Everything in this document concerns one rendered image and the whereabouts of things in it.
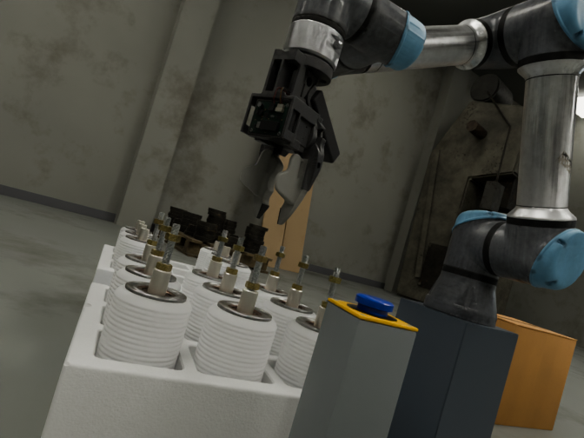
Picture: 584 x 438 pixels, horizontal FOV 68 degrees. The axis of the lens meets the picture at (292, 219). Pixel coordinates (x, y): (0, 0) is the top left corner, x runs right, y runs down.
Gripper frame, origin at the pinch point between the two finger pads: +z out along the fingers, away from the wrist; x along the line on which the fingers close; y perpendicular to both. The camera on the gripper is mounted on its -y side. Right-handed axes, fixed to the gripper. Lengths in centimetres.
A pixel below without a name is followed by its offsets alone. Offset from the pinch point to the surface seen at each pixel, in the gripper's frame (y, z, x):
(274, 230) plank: -290, 5, -214
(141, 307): 14.0, 14.8, -3.7
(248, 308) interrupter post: 0.9, 13.0, 1.1
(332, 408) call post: 8.4, 16.5, 19.4
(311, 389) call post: 5.9, 16.9, 15.6
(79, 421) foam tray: 18.2, 26.7, -2.6
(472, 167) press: -451, -126, -93
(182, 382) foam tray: 10.6, 21.3, 2.5
